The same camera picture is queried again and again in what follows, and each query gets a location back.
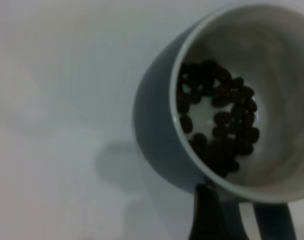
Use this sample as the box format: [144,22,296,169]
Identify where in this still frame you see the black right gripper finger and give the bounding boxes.
[188,183,250,240]

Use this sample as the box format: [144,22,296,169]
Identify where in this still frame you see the dark grey ceramic mug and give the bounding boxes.
[132,2,304,240]

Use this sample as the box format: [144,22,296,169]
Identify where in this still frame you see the coffee beans in mug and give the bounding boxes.
[176,59,260,179]

